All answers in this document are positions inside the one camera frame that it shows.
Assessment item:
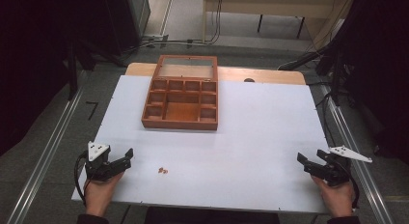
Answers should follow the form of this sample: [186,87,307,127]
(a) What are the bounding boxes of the light wooden desk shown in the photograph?
[201,0,356,44]

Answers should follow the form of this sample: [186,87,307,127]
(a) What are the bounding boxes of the black floor cables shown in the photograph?
[119,0,224,58]

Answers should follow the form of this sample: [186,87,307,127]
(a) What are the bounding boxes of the metal floor rail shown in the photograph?
[5,87,85,224]
[319,84,395,224]

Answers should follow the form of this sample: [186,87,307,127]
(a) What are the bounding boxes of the person's dark lap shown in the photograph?
[144,206,282,224]

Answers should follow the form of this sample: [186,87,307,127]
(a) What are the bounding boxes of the person's left hand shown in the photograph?
[83,171,125,217]

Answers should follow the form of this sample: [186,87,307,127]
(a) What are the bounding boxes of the black curtain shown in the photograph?
[0,0,136,157]
[316,0,409,165]

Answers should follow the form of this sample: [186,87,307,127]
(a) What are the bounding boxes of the wooden compartment box with lid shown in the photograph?
[141,54,219,131]

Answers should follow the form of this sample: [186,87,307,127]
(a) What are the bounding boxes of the person's right hand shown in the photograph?
[310,175,357,218]

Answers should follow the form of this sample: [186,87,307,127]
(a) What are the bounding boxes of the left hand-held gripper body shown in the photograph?
[84,140,112,182]

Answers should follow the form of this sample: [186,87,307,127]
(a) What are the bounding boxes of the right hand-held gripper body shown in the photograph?
[315,145,373,187]

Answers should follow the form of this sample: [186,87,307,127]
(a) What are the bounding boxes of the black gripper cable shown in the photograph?
[348,172,361,210]
[73,152,89,207]

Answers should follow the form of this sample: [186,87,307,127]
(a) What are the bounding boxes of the grey cabinet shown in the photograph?
[126,0,151,39]

